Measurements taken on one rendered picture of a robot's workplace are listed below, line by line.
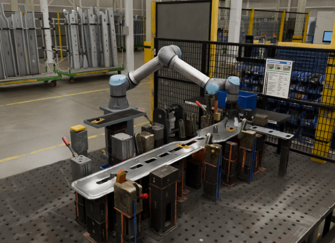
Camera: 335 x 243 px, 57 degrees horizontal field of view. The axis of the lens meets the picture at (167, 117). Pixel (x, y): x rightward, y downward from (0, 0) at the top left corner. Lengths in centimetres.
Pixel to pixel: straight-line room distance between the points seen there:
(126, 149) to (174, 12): 318
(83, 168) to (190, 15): 320
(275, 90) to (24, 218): 195
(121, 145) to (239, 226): 75
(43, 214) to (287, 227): 130
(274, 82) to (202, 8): 196
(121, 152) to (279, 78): 142
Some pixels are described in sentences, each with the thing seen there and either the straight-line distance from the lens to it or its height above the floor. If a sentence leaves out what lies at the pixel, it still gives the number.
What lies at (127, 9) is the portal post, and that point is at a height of 199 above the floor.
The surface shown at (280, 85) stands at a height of 125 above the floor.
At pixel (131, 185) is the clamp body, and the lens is 131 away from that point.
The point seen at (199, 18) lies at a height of 175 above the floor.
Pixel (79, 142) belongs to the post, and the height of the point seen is 109.
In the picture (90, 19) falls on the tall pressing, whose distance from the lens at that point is 986.
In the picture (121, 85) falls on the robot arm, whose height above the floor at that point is 127.
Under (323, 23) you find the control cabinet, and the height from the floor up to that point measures 172.
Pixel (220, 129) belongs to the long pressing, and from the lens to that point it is 216.
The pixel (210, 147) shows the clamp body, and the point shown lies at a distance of 176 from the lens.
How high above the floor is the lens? 171
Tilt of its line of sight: 17 degrees down
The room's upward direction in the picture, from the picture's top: 1 degrees clockwise
